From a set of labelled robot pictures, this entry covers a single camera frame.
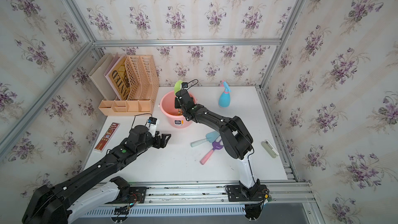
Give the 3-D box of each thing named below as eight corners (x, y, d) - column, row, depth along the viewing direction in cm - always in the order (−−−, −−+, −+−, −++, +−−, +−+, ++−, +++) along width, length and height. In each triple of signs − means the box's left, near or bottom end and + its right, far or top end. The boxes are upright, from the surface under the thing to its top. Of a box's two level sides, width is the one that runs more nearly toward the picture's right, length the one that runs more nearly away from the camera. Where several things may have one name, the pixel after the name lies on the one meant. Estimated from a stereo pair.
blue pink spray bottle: (218, 107, 108) (221, 91, 95) (217, 97, 113) (220, 81, 101) (228, 107, 108) (233, 91, 95) (227, 97, 113) (231, 81, 101)
